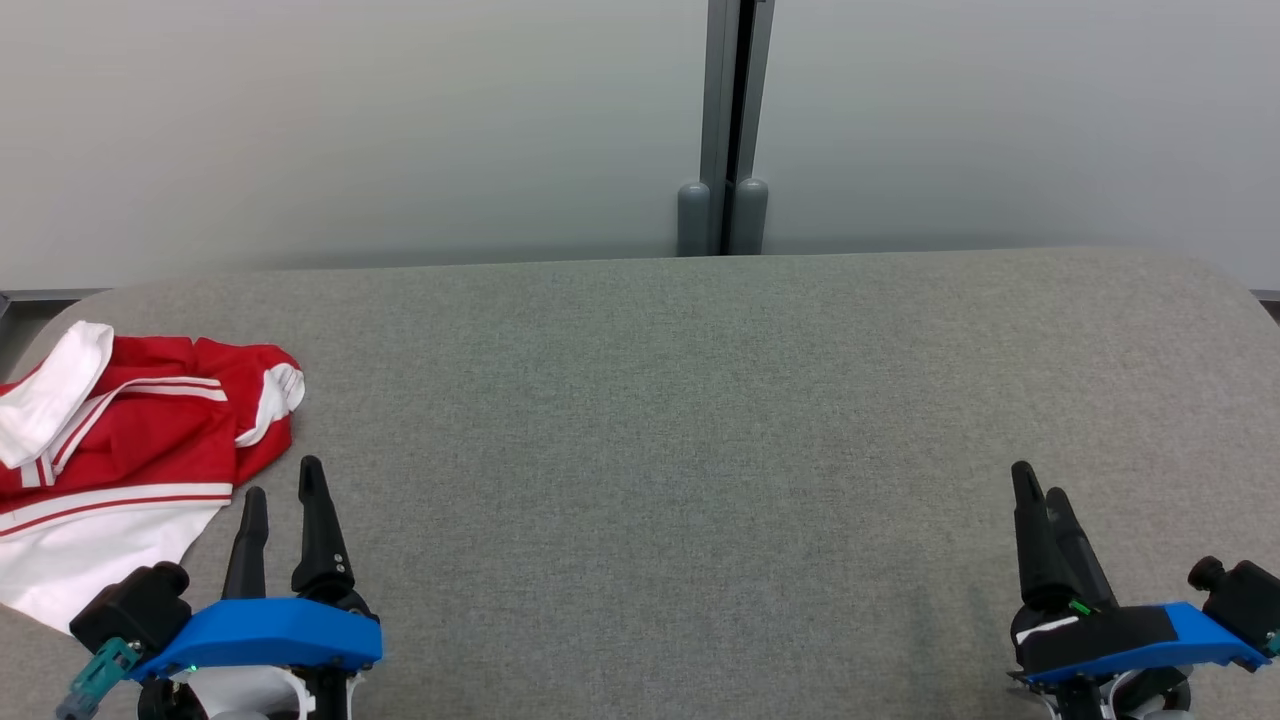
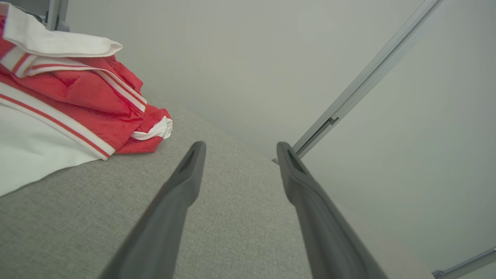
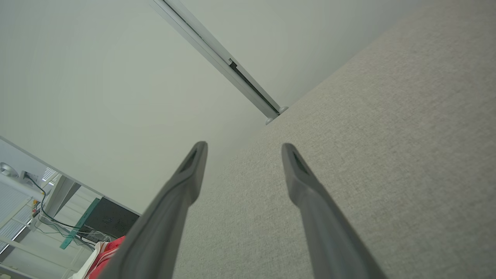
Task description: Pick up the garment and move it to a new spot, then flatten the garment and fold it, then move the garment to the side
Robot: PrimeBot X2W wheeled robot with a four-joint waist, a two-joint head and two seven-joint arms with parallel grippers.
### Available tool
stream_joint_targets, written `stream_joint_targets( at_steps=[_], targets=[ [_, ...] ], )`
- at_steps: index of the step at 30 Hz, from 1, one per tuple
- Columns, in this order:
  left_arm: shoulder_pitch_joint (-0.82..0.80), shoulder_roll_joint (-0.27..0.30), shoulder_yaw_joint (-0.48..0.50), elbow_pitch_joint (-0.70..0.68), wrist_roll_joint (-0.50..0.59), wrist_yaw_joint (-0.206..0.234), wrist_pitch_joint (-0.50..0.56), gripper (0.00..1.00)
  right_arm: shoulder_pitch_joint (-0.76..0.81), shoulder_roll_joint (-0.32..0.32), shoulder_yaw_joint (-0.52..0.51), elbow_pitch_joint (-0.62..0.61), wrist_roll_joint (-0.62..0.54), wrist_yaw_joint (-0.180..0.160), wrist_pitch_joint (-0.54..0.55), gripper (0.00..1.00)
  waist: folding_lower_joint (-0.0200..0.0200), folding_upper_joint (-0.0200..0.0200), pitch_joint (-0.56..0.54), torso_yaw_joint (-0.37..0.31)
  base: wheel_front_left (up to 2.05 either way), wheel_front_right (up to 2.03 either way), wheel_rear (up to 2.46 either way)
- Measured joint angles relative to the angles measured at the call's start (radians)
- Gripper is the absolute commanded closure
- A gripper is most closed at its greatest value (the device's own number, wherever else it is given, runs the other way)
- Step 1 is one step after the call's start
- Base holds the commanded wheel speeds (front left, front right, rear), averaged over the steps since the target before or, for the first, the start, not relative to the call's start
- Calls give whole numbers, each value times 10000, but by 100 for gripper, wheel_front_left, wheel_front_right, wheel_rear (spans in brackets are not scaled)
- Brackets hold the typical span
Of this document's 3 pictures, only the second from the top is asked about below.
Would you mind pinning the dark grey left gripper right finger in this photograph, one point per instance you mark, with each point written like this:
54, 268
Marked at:
329, 240

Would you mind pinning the grey fabric padded surface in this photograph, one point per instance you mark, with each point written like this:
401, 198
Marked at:
232, 217

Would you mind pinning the red jersey shirt white sleeves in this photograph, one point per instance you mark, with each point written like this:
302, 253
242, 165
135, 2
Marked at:
77, 97

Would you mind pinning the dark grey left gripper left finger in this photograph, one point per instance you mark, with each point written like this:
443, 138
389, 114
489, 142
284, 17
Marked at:
162, 232

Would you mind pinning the grey aluminium partition post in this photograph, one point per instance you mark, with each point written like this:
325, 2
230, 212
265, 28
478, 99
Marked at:
469, 264
368, 69
54, 13
368, 79

